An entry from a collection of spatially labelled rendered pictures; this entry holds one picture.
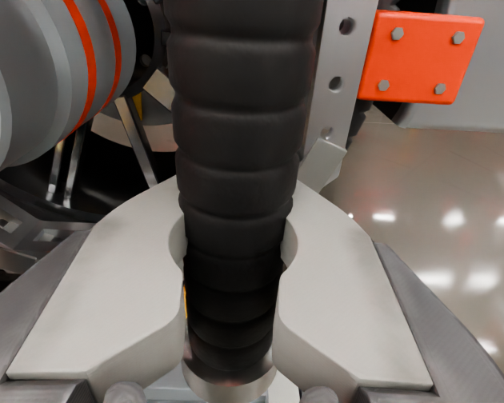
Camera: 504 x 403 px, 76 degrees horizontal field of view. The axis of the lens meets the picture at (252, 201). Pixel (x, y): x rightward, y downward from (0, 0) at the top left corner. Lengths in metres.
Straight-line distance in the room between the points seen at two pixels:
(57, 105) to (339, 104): 0.22
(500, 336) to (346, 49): 1.22
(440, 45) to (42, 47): 0.28
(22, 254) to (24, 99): 0.30
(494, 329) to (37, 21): 1.39
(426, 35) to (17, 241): 0.48
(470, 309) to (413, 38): 1.21
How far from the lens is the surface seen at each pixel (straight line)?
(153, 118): 0.59
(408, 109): 0.51
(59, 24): 0.23
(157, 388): 0.76
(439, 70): 0.34
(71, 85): 0.23
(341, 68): 0.31
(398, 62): 0.32
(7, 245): 0.48
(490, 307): 1.49
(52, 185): 0.53
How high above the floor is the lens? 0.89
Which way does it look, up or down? 32 degrees down
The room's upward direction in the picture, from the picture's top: 4 degrees clockwise
